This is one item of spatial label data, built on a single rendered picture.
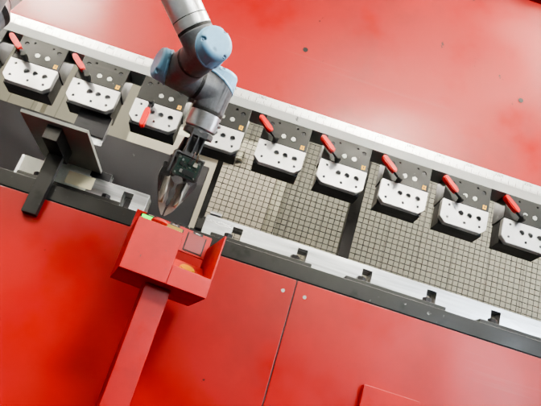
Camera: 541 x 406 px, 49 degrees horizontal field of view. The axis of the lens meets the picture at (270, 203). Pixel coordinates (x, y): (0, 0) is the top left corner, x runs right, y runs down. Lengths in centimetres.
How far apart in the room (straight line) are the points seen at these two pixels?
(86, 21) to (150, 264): 101
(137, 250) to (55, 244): 37
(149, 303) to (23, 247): 44
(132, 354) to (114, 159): 122
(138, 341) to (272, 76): 100
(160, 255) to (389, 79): 108
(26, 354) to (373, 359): 86
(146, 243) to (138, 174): 108
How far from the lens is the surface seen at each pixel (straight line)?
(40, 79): 197
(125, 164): 240
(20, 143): 250
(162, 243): 132
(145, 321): 134
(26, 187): 170
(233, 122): 186
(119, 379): 133
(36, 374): 158
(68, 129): 161
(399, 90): 205
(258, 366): 155
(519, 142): 214
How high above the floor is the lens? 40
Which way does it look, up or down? 22 degrees up
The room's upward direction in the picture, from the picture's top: 17 degrees clockwise
